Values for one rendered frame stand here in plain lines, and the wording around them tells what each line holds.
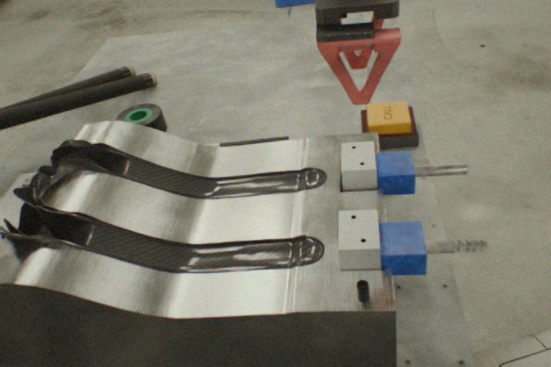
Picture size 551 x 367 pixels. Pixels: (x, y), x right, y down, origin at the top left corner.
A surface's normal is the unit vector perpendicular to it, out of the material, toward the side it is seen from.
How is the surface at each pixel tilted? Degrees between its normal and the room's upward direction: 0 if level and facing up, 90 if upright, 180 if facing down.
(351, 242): 0
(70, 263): 25
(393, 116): 0
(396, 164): 0
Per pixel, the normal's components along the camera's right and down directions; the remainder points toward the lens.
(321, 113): -0.15, -0.79
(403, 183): -0.10, 0.61
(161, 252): 0.21, -0.68
